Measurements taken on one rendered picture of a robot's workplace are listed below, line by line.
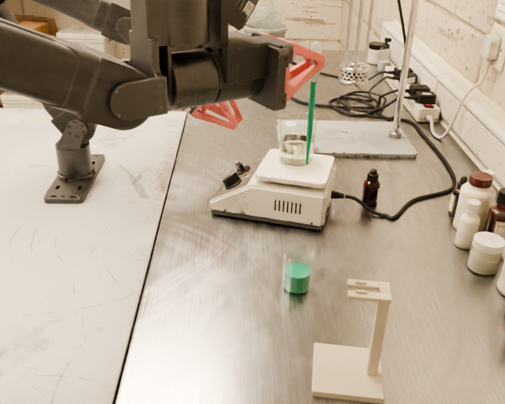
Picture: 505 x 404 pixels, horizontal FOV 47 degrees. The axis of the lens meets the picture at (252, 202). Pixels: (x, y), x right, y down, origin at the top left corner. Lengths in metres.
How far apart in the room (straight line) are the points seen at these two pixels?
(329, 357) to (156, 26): 0.42
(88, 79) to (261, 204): 0.51
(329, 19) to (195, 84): 2.79
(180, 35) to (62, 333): 0.41
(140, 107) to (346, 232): 0.53
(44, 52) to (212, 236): 0.51
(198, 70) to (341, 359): 0.38
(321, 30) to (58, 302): 2.72
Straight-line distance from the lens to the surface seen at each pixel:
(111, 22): 1.02
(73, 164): 1.12
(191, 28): 0.56
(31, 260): 0.93
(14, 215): 1.06
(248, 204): 0.97
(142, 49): 0.57
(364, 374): 0.71
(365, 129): 1.40
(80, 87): 0.52
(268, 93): 0.62
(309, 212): 0.95
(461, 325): 0.82
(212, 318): 0.78
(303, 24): 3.33
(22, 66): 0.51
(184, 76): 0.57
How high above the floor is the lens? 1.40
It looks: 28 degrees down
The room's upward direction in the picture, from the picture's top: 2 degrees clockwise
